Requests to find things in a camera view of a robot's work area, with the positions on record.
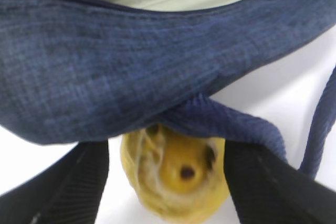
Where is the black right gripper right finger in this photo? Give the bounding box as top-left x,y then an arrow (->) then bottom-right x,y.
224,141 -> 335,223

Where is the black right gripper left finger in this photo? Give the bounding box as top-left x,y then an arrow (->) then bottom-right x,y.
1,142 -> 109,223

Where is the yellow toy bell pepper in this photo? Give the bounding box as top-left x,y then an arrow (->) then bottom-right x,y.
120,124 -> 230,223

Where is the dark blue insulated lunch bag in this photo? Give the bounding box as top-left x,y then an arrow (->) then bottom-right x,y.
0,0 -> 336,180

